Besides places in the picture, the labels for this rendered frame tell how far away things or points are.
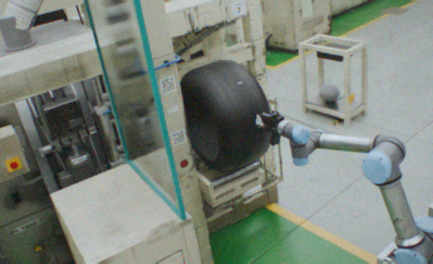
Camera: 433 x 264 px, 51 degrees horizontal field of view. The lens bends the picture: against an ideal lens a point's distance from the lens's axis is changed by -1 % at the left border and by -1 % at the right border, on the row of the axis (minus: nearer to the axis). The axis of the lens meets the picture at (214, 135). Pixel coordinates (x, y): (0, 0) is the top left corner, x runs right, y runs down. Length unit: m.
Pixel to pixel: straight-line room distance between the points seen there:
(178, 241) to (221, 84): 0.89
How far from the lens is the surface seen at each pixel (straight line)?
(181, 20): 2.48
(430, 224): 2.15
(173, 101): 2.26
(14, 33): 2.25
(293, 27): 6.81
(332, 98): 4.97
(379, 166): 1.84
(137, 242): 1.65
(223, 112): 2.23
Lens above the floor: 2.30
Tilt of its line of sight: 28 degrees down
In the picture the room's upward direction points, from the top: 9 degrees counter-clockwise
